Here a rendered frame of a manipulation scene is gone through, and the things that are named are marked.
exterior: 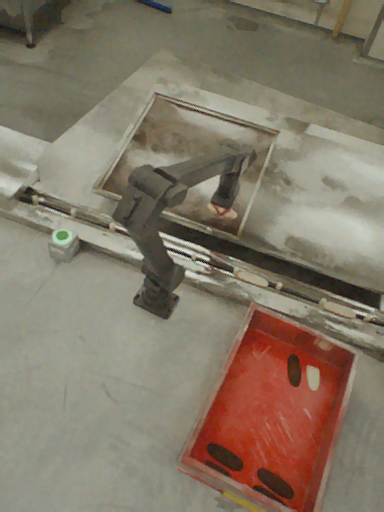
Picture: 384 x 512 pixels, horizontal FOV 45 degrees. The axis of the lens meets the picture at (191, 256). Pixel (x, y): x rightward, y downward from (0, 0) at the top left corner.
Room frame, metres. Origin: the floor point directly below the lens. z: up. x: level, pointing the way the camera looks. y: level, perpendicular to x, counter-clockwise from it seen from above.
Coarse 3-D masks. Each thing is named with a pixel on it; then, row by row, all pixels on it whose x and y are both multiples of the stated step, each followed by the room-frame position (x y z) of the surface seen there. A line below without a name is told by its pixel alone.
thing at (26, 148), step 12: (0, 132) 1.37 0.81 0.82; (12, 132) 1.39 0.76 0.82; (0, 144) 1.31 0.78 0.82; (12, 144) 1.32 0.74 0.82; (24, 144) 1.33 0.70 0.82; (36, 144) 1.34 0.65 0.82; (48, 144) 1.36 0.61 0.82; (12, 156) 1.25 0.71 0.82; (24, 156) 1.27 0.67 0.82; (36, 156) 1.28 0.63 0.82
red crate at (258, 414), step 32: (256, 352) 0.65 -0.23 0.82; (288, 352) 0.66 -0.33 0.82; (224, 384) 0.53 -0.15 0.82; (256, 384) 0.55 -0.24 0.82; (288, 384) 0.57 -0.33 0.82; (320, 384) 0.58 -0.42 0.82; (224, 416) 0.45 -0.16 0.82; (256, 416) 0.46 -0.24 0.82; (288, 416) 0.48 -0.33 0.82; (320, 416) 0.49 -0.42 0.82; (256, 448) 0.38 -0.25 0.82; (288, 448) 0.40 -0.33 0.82; (256, 480) 0.31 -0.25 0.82; (288, 480) 0.32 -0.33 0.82
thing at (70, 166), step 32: (160, 64) 2.05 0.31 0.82; (192, 64) 2.11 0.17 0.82; (128, 96) 1.75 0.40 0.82; (224, 96) 1.89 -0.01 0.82; (256, 96) 1.94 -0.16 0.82; (288, 96) 1.99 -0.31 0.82; (96, 128) 1.50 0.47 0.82; (352, 128) 1.83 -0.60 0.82; (64, 160) 1.28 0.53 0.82; (96, 160) 1.31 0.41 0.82; (64, 192) 1.12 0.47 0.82; (160, 224) 1.06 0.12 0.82; (256, 256) 1.00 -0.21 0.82; (320, 288) 0.92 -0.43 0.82; (352, 288) 0.94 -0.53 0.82
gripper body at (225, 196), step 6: (222, 186) 1.02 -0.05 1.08; (240, 186) 1.07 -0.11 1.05; (216, 192) 1.03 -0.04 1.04; (222, 192) 1.01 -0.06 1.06; (228, 192) 1.01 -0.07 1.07; (234, 192) 1.02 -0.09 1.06; (216, 198) 1.01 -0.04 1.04; (222, 198) 1.01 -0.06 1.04; (228, 198) 1.01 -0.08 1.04; (234, 198) 1.02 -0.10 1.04; (222, 204) 0.99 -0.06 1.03; (228, 204) 1.00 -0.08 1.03
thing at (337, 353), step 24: (264, 312) 0.72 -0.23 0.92; (240, 336) 0.63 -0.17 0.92; (288, 336) 0.69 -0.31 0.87; (312, 336) 0.68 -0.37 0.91; (336, 360) 0.65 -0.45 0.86; (216, 384) 0.48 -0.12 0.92; (336, 408) 0.49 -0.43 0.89; (192, 432) 0.36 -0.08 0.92; (336, 432) 0.42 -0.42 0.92; (216, 480) 0.27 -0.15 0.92; (312, 480) 0.32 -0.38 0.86; (264, 504) 0.24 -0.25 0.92; (312, 504) 0.26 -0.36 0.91
